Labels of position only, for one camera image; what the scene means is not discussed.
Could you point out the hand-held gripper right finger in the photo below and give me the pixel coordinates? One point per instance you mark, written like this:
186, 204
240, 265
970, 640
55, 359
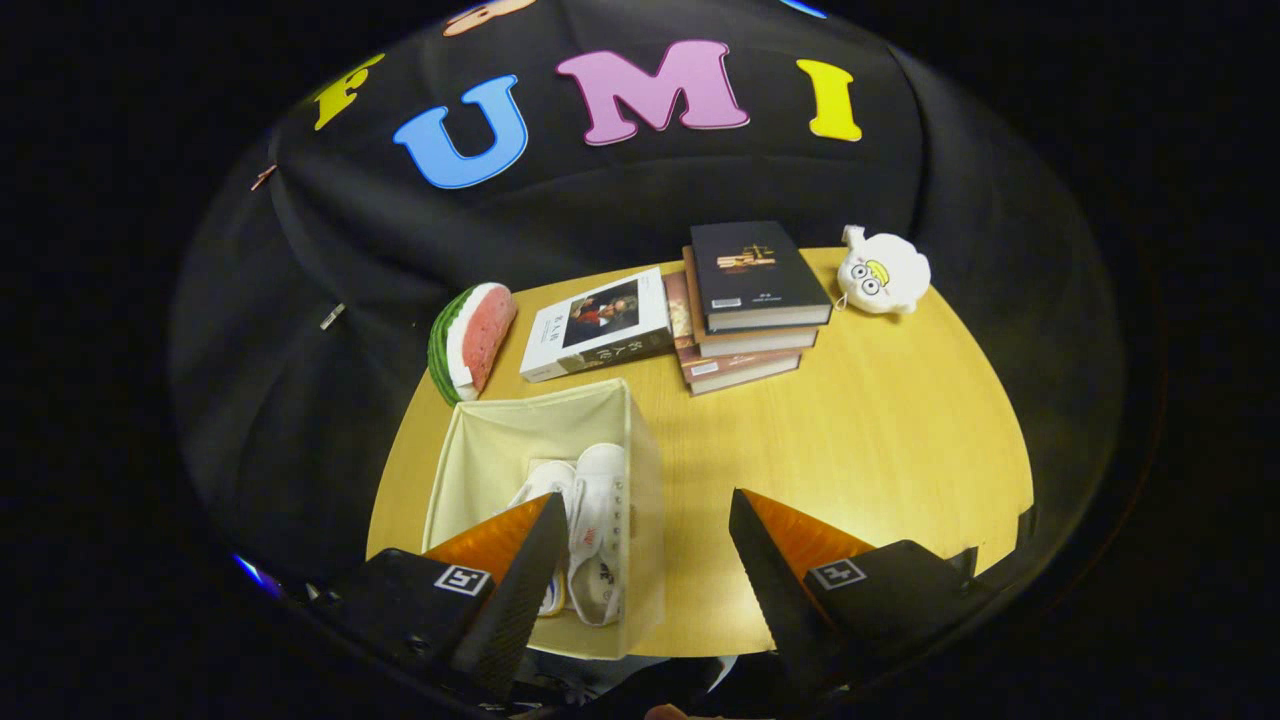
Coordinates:
780, 610

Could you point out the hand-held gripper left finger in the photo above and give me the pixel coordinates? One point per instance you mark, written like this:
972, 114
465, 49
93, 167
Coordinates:
515, 600

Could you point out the white canvas shoe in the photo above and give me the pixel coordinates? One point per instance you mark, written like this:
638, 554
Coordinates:
600, 500
545, 485

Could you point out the cream fabric storage box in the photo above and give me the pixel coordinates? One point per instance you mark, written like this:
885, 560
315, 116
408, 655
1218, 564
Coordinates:
500, 440

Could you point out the brown book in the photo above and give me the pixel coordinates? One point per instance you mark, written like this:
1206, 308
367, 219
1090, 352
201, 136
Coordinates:
760, 340
745, 372

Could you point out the watermelon slice toy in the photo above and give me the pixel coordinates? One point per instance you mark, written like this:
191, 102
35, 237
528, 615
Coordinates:
480, 335

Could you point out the white book with portrait cover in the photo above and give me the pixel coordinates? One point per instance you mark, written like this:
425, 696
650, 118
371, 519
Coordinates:
600, 315

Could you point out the grey cloth clip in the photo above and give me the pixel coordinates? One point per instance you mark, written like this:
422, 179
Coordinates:
333, 316

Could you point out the white plush toy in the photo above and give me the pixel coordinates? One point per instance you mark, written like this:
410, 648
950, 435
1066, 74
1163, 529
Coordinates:
885, 275

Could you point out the pink cloth clip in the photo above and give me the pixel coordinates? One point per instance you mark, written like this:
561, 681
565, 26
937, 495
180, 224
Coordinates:
263, 178

